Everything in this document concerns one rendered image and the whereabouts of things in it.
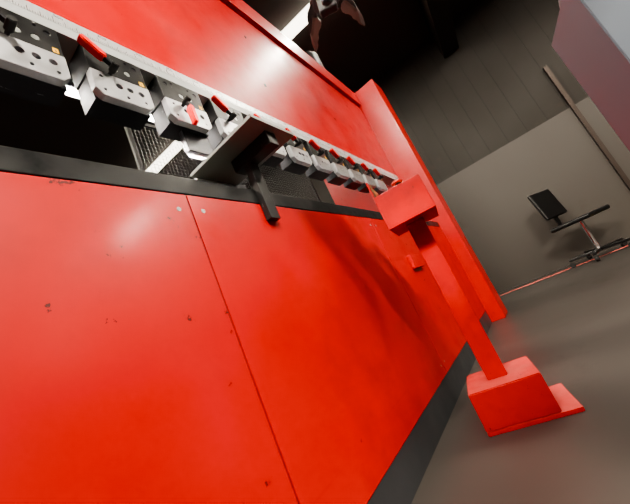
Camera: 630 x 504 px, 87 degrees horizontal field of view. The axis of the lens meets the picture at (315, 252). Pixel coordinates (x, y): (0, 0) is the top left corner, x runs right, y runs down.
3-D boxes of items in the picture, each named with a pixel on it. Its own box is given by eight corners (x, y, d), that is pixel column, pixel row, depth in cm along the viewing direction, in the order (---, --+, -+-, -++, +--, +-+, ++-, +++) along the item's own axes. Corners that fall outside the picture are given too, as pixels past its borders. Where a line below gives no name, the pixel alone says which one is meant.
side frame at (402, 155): (506, 317, 249) (371, 78, 300) (406, 352, 291) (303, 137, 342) (508, 311, 270) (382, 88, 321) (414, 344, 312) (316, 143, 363)
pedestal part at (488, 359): (508, 374, 99) (422, 216, 111) (488, 381, 101) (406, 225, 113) (505, 369, 105) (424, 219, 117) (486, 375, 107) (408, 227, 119)
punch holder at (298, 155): (295, 159, 147) (281, 128, 150) (282, 170, 151) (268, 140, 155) (314, 165, 159) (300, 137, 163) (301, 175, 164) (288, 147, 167)
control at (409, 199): (435, 205, 103) (409, 157, 107) (389, 230, 108) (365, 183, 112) (438, 215, 122) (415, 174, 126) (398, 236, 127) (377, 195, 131)
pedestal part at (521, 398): (586, 411, 86) (559, 366, 89) (489, 437, 94) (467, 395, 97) (562, 386, 105) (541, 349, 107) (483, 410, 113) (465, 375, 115)
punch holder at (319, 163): (319, 167, 164) (306, 139, 167) (306, 177, 168) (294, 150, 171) (334, 172, 176) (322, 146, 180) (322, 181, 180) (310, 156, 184)
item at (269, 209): (296, 199, 84) (264, 129, 88) (258, 227, 91) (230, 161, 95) (305, 200, 87) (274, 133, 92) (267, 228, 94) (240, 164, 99)
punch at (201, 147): (191, 155, 100) (181, 129, 102) (187, 159, 101) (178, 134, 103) (217, 162, 109) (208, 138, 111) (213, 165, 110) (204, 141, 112)
